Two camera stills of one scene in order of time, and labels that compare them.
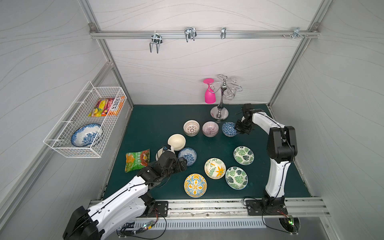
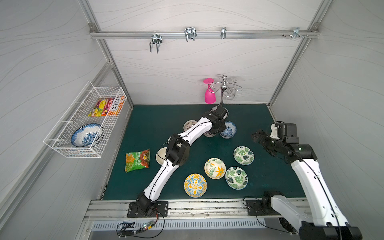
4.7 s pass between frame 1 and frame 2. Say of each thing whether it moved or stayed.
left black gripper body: moved
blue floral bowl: moved
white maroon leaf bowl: stayed
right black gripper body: moved
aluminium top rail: stayed
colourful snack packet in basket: stayed
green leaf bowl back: stayed
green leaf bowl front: stayed
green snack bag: stayed
